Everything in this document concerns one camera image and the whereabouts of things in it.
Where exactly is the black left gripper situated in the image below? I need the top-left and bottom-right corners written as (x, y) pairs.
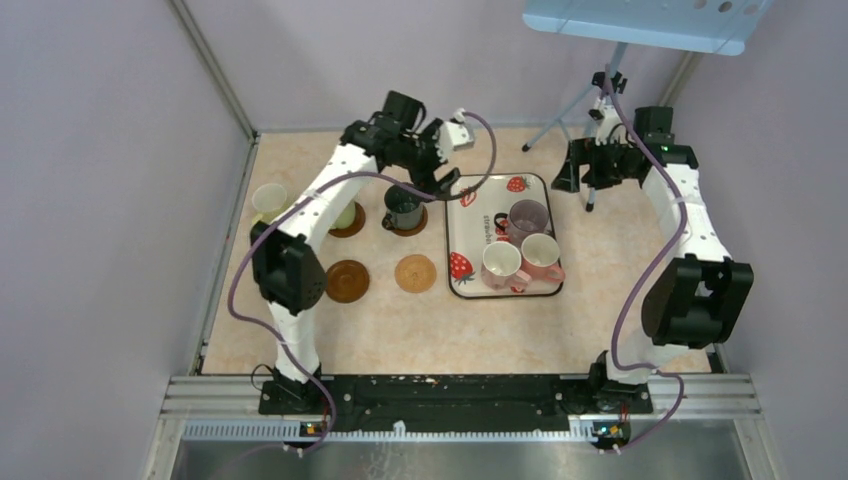
top-left (396, 118), bottom-right (459, 202)

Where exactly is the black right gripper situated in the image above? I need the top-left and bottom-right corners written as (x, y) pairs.
top-left (552, 136), bottom-right (636, 194)

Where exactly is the dark brown wooden coaster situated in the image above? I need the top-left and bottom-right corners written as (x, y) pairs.
top-left (382, 206), bottom-right (428, 237)

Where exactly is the dark green mug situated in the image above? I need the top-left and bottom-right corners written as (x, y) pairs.
top-left (382, 185), bottom-right (424, 231)

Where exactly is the purple mug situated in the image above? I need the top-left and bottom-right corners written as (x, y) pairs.
top-left (494, 199), bottom-right (551, 246)

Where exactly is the dark brown round coaster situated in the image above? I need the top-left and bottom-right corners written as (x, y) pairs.
top-left (329, 202), bottom-right (366, 238)

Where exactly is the woven rattan coaster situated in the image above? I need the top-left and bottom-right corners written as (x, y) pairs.
top-left (394, 254), bottom-right (437, 294)

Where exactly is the light green mug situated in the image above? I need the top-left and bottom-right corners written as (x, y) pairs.
top-left (332, 200), bottom-right (356, 230)

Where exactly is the yellow-green mug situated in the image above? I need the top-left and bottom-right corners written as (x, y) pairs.
top-left (251, 183), bottom-right (291, 224)

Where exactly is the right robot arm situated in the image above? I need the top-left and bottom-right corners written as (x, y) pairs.
top-left (551, 102), bottom-right (754, 412)

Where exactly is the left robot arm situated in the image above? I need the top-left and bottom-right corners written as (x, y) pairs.
top-left (245, 91), bottom-right (474, 414)

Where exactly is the white strawberry tray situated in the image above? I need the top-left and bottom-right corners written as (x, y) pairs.
top-left (444, 172), bottom-right (562, 300)

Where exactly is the pale pink mug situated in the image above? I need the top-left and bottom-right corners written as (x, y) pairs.
top-left (481, 241), bottom-right (532, 294)

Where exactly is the light blue tripod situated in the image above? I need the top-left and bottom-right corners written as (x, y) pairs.
top-left (521, 40), bottom-right (631, 213)

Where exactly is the light blue panel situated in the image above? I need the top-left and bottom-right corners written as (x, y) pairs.
top-left (522, 0), bottom-right (773, 56)

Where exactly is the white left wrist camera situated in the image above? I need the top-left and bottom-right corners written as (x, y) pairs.
top-left (439, 108), bottom-right (476, 159)

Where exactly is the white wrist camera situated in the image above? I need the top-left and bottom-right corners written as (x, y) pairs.
top-left (439, 108), bottom-right (476, 159)
top-left (588, 97), bottom-right (626, 146)

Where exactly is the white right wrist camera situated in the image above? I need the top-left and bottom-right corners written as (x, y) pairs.
top-left (588, 97), bottom-right (626, 146)

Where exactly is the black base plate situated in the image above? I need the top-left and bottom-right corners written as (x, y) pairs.
top-left (258, 374), bottom-right (653, 433)

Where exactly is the aluminium frame rail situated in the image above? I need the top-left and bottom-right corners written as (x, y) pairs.
top-left (143, 373), bottom-right (787, 479)

